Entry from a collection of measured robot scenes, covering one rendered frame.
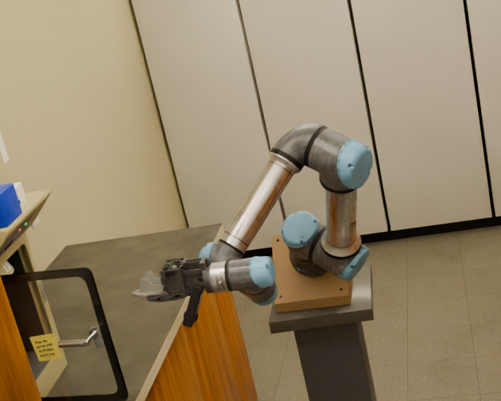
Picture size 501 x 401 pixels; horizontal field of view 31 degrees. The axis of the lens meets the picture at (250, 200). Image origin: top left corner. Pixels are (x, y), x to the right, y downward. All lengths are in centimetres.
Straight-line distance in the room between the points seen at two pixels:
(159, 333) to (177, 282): 73
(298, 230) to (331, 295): 27
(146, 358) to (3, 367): 50
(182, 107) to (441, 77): 153
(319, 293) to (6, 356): 97
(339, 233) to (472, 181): 298
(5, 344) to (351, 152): 102
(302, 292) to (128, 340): 58
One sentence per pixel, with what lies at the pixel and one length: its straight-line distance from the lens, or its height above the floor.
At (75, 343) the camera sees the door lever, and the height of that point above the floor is 120.
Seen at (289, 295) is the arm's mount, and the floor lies 99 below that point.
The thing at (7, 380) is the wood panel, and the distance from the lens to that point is 252.
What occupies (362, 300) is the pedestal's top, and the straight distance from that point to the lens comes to 284.
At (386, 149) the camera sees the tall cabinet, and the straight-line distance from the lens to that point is 538.
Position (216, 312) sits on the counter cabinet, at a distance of 358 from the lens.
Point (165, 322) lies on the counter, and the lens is 299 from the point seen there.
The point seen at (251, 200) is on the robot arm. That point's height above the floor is 145.
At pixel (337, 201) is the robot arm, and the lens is 242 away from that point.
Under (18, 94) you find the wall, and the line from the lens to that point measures 386.
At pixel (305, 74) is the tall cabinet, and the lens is 528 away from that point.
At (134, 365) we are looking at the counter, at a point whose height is 94.
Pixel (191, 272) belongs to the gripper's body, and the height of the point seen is 136.
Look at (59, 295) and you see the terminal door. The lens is 241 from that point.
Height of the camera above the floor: 220
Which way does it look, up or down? 19 degrees down
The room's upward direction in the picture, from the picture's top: 13 degrees counter-clockwise
